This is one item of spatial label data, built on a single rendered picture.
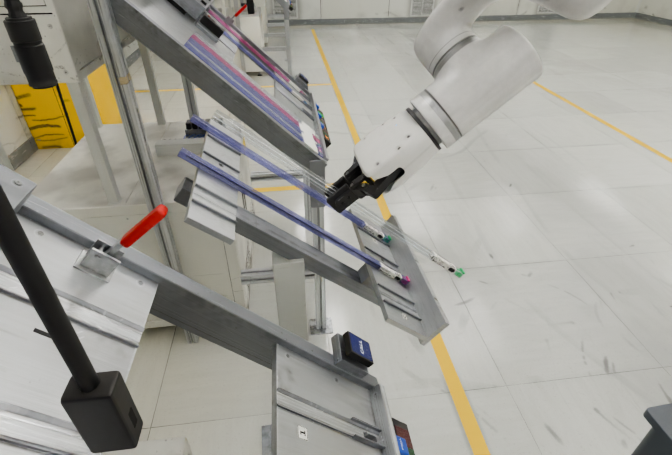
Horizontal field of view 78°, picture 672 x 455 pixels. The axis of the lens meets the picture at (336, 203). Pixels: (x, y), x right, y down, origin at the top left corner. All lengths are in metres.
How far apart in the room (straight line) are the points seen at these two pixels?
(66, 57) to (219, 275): 0.81
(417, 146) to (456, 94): 0.08
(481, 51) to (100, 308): 0.53
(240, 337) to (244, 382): 1.03
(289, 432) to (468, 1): 0.56
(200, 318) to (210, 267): 0.98
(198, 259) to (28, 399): 1.15
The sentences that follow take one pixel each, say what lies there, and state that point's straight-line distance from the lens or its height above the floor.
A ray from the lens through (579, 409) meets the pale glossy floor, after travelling 1.74.
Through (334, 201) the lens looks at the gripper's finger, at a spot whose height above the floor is 1.00.
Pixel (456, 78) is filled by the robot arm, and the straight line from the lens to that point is 0.58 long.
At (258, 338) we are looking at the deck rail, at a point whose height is 0.87.
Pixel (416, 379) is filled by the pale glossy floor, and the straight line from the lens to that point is 1.63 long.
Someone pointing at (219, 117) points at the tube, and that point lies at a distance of 0.55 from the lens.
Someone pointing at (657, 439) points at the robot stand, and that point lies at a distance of 0.90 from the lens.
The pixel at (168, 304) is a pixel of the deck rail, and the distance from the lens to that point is 0.56.
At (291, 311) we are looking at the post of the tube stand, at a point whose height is 0.68.
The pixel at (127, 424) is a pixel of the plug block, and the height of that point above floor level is 1.13.
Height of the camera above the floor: 1.33
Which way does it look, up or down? 33 degrees down
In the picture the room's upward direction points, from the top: straight up
